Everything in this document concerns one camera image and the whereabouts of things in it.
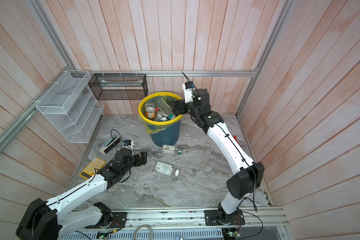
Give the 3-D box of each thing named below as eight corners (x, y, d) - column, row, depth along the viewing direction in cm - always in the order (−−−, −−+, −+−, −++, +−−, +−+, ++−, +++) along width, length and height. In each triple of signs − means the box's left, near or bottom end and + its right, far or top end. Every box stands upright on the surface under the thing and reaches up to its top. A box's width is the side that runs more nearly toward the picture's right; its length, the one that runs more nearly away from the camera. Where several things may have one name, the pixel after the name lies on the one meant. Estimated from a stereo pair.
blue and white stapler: (100, 152, 101) (97, 148, 98) (116, 138, 109) (114, 134, 105) (105, 155, 99) (102, 152, 96) (121, 141, 107) (119, 138, 104)
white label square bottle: (155, 172, 92) (154, 169, 88) (158, 164, 95) (157, 160, 92) (177, 179, 89) (177, 176, 86) (180, 170, 93) (180, 167, 89)
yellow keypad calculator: (80, 175, 90) (78, 174, 89) (96, 158, 98) (95, 156, 97) (90, 181, 88) (88, 180, 87) (106, 163, 96) (104, 161, 94)
